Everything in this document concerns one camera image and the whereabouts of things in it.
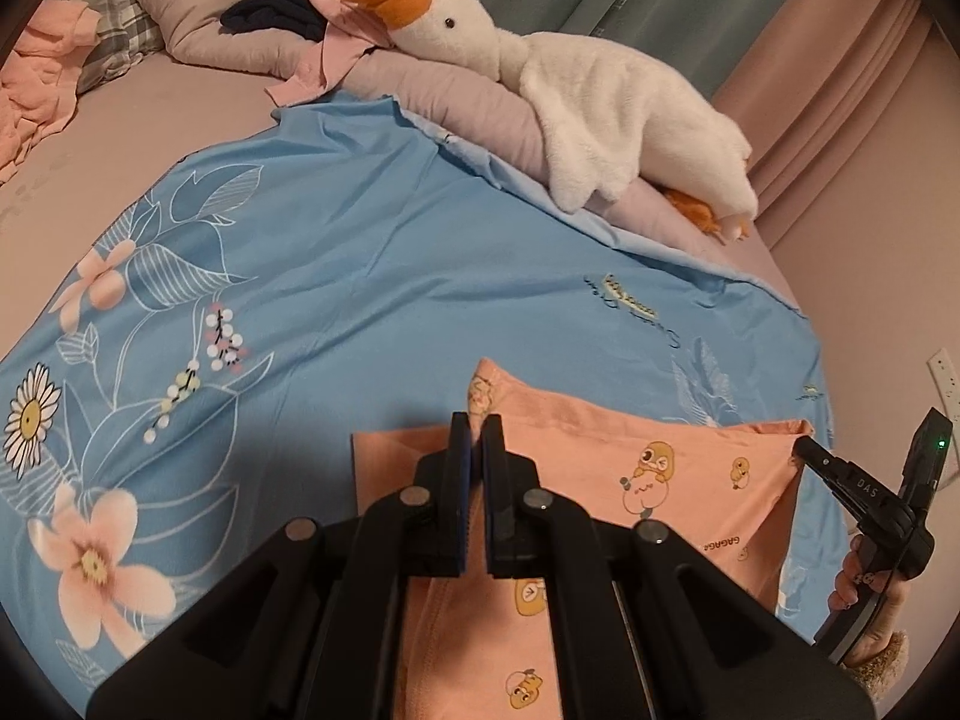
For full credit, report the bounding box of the white goose plush toy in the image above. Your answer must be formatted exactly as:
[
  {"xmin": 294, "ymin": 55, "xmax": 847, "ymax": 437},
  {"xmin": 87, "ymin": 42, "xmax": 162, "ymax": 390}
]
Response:
[{"xmin": 331, "ymin": 0, "xmax": 758, "ymax": 242}]

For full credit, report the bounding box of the pink garment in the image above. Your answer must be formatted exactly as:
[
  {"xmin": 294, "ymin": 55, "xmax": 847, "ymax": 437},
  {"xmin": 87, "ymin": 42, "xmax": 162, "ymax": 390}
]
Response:
[{"xmin": 262, "ymin": 0, "xmax": 421, "ymax": 107}]

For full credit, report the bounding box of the pink curtain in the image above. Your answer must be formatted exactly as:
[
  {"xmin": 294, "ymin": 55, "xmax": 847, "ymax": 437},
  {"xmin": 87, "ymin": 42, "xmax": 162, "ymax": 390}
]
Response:
[{"xmin": 711, "ymin": 0, "xmax": 942, "ymax": 248}]

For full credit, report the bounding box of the person's right hand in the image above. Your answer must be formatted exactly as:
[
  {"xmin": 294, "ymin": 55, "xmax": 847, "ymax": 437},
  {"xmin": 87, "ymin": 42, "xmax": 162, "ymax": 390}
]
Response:
[{"xmin": 827, "ymin": 531, "xmax": 910, "ymax": 670}]

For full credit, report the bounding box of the pink bed sheet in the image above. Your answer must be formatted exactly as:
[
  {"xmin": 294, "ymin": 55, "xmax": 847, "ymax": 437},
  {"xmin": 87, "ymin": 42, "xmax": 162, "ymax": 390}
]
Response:
[{"xmin": 0, "ymin": 45, "xmax": 301, "ymax": 361}]

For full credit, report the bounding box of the blue floral blanket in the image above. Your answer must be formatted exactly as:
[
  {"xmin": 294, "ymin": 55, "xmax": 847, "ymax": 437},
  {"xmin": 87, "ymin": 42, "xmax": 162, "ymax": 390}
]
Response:
[{"xmin": 0, "ymin": 86, "xmax": 833, "ymax": 691}]

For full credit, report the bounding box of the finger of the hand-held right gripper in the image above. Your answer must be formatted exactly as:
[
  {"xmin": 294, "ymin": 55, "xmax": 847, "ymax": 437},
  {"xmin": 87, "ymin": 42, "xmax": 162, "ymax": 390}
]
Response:
[{"xmin": 793, "ymin": 438, "xmax": 905, "ymax": 533}]

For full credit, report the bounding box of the beige quilted pillow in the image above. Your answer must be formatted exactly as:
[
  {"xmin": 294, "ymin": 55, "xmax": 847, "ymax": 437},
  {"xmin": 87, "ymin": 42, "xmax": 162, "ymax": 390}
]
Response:
[{"xmin": 137, "ymin": 0, "xmax": 751, "ymax": 256}]

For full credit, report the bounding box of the plaid pillow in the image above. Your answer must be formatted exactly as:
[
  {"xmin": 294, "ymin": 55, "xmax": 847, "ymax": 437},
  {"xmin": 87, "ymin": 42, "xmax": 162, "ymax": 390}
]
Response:
[{"xmin": 46, "ymin": 0, "xmax": 167, "ymax": 96}]

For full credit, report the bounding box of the person's right forearm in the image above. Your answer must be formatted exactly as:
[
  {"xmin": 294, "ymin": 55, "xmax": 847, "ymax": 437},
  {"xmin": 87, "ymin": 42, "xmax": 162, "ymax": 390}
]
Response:
[{"xmin": 846, "ymin": 607, "xmax": 914, "ymax": 692}]

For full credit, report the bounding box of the crumpled peach cloth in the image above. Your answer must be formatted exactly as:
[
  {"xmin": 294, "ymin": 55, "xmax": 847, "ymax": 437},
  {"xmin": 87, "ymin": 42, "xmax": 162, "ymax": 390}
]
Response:
[{"xmin": 0, "ymin": 1, "xmax": 100, "ymax": 182}]

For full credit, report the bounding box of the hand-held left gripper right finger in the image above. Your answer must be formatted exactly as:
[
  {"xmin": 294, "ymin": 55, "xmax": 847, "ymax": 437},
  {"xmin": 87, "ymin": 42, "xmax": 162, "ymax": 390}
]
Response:
[{"xmin": 481, "ymin": 414, "xmax": 877, "ymax": 720}]

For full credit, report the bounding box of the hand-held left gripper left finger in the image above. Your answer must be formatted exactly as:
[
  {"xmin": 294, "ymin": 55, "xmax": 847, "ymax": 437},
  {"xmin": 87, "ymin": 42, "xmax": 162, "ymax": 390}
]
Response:
[{"xmin": 86, "ymin": 411, "xmax": 475, "ymax": 720}]

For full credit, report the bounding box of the dark navy garment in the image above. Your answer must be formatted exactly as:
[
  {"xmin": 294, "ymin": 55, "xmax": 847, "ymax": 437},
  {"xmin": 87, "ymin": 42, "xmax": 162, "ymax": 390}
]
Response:
[{"xmin": 220, "ymin": 0, "xmax": 332, "ymax": 44}]

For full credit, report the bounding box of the peach cartoon print pajama garment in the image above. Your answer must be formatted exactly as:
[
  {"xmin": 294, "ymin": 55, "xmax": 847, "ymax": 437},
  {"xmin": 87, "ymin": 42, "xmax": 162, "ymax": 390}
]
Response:
[{"xmin": 352, "ymin": 358, "xmax": 815, "ymax": 720}]

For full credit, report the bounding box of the white wall outlet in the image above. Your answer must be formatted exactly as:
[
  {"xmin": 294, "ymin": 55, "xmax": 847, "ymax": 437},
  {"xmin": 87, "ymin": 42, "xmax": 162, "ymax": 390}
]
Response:
[{"xmin": 928, "ymin": 347, "xmax": 960, "ymax": 422}]

